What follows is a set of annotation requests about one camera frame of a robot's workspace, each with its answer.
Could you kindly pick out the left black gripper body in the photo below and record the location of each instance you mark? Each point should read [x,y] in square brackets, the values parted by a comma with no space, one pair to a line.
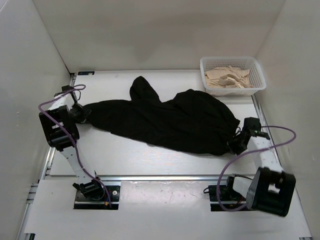
[77,112]

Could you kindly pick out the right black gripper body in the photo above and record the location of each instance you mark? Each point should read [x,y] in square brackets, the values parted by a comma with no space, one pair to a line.
[235,144]

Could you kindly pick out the black trousers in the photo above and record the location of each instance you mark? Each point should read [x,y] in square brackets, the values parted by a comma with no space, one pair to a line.
[193,121]

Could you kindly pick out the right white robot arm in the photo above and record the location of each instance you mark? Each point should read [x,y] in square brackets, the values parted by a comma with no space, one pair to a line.
[271,189]

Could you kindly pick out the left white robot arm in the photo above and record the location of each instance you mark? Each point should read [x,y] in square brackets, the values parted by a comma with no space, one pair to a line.
[59,118]

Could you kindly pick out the beige trousers in basket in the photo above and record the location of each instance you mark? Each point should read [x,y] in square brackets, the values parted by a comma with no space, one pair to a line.
[228,77]

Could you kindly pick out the dark label sticker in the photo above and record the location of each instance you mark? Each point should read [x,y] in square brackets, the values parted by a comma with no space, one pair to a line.
[85,73]

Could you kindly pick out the white plastic basket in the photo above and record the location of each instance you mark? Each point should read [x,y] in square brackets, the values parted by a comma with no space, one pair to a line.
[256,77]

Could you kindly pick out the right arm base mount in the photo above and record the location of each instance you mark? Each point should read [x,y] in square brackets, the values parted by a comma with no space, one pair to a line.
[229,198]

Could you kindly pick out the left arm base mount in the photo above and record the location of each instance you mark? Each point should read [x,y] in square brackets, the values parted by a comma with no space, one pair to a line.
[92,196]

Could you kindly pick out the aluminium front rail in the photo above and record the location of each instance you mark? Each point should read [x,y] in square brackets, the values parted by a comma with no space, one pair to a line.
[139,178]

